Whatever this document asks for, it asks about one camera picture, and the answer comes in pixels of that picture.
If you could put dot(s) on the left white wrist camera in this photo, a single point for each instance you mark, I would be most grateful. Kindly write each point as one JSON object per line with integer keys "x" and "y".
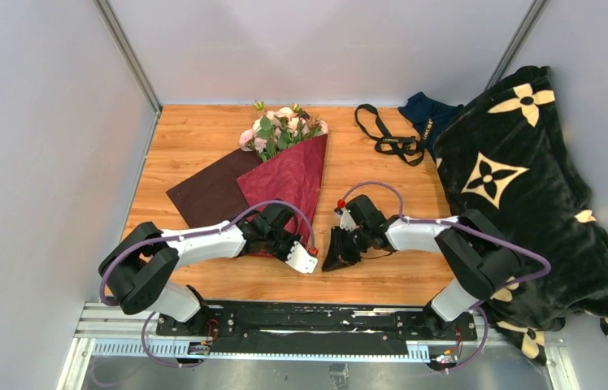
{"x": 300, "y": 259}

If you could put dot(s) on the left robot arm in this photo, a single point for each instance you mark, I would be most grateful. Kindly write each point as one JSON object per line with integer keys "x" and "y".
{"x": 136, "y": 275}

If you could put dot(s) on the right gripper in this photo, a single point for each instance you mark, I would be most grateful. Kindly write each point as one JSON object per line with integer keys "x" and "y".
{"x": 339, "y": 255}

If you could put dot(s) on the aluminium rail frame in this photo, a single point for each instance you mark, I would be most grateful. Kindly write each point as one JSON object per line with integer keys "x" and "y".
{"x": 104, "y": 332}

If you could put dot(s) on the dark blue cloth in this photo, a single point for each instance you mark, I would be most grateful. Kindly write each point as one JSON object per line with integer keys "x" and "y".
{"x": 429, "y": 118}

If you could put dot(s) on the black blanket with cream flowers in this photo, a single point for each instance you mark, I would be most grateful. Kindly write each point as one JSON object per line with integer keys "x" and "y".
{"x": 504, "y": 154}

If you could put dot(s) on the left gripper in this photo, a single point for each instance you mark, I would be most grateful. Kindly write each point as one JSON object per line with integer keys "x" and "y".
{"x": 292, "y": 239}

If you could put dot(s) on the dark red wrapping paper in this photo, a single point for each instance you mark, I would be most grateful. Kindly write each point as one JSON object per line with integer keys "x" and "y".
{"x": 242, "y": 179}

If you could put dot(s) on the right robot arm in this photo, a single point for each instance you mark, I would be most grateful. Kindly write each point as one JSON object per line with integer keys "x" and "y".
{"x": 472, "y": 246}

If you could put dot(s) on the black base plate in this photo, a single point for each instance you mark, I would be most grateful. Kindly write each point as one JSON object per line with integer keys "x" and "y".
{"x": 316, "y": 329}

